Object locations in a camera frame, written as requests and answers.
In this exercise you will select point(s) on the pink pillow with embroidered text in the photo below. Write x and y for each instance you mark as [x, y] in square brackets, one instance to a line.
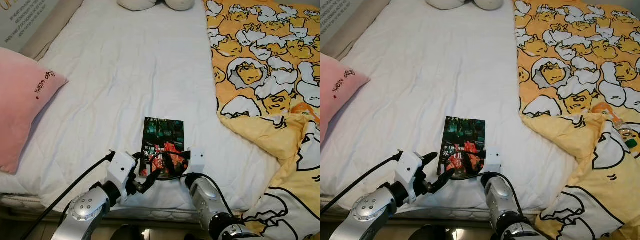
[22, 105]
[340, 90]

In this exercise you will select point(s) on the cream plush toy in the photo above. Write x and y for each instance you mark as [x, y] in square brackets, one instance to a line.
[180, 4]
[136, 4]
[487, 4]

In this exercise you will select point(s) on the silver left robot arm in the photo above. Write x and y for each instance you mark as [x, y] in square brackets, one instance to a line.
[365, 212]
[85, 210]

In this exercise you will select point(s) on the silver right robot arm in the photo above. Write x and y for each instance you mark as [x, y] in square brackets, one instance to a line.
[500, 200]
[205, 200]

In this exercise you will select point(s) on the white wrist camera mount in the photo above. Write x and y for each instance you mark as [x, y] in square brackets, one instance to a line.
[120, 167]
[494, 160]
[197, 160]
[407, 170]

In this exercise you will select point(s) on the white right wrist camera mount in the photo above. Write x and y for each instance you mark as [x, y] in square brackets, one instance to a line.
[197, 160]
[494, 160]

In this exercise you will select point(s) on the yellow cartoon egg blanket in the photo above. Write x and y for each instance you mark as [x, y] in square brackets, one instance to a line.
[260, 60]
[565, 60]

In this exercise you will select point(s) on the wall poster with text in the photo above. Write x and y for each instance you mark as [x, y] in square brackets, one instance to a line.
[20, 17]
[337, 15]

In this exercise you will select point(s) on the white quilted bed mattress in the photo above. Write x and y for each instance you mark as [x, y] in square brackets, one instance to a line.
[440, 65]
[130, 65]

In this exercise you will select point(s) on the clear bottle with green cap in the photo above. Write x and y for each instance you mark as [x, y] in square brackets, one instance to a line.
[622, 131]

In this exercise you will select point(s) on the dark paperback book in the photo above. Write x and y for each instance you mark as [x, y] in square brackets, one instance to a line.
[162, 132]
[462, 132]

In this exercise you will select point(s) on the beige padded headboard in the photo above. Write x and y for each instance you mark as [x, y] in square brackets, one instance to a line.
[55, 25]
[365, 27]

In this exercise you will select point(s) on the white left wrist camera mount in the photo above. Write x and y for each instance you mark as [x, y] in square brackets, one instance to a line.
[407, 170]
[120, 167]

